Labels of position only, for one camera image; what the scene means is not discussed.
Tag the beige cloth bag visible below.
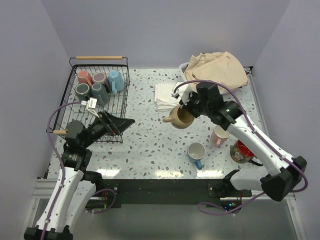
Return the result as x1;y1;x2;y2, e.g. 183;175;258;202
183;51;249;90

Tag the dark green glossy mug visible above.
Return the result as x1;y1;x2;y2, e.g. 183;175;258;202
75;83;91;101

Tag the blue speckled mug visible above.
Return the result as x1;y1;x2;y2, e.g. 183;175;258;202
187;142;206;170

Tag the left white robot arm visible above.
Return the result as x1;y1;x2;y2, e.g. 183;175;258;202
23;111;135;240

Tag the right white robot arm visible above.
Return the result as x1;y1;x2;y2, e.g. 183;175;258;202
172;80;309;202

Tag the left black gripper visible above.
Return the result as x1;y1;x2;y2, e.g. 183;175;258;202
82;109;135;148

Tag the grey green faceted mug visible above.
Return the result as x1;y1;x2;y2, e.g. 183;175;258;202
91;82;110;106

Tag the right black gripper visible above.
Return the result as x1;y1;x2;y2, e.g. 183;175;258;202
179;90;211;119

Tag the folded white towel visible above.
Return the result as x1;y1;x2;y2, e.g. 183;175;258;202
154;82;181;112

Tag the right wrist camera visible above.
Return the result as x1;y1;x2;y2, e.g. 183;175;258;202
171;82;193;105

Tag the red inside patterned mug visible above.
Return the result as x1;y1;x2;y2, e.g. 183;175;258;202
229;140;263;167

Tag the salmon pink mug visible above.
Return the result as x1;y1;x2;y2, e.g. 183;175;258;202
77;70;93;87

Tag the pale pink mug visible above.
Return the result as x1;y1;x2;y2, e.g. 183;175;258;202
211;125;231;147

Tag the white plastic basin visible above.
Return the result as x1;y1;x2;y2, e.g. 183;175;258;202
178;62;189;76

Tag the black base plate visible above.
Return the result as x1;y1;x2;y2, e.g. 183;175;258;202
96;179;252;208

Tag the light blue faceted mug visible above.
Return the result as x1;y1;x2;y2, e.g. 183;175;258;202
108;70;125;95

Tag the tan glazed round mug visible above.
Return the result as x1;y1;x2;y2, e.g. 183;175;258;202
162;105;195;129

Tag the purple mug black handle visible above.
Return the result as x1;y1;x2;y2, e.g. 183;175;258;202
92;72;108;85

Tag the black wire dish rack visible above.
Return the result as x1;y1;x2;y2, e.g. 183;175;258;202
46;55;131;145

